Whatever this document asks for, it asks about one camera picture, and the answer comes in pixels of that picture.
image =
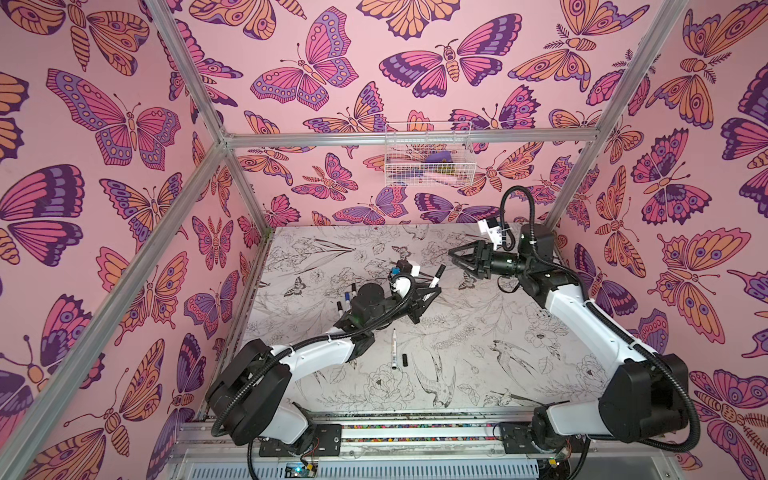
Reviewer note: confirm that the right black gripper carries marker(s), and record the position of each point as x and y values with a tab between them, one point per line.
482	258

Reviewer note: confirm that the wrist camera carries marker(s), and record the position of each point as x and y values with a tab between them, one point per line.
400	269
497	232

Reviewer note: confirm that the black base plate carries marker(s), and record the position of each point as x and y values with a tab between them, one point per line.
522	437
322	440

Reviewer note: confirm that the aluminium frame bar back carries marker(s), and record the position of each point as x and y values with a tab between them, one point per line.
427	137

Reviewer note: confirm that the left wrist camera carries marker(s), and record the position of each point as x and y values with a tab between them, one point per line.
400	269

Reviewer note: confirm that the white slotted cable duct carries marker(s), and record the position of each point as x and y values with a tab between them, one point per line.
461	469

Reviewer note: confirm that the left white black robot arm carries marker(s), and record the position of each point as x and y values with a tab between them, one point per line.
248	398

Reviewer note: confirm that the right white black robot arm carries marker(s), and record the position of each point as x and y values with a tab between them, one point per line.
646	398

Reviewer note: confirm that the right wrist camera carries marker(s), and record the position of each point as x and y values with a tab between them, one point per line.
497	232

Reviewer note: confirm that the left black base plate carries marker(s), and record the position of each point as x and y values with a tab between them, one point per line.
322	440

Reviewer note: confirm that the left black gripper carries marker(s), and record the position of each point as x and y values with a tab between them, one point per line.
409	305

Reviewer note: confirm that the green circuit board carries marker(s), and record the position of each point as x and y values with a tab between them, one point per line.
298	470

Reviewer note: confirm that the white wire basket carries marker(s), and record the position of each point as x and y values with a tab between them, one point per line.
451	165

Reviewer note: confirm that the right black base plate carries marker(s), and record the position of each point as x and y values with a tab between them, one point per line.
522	437

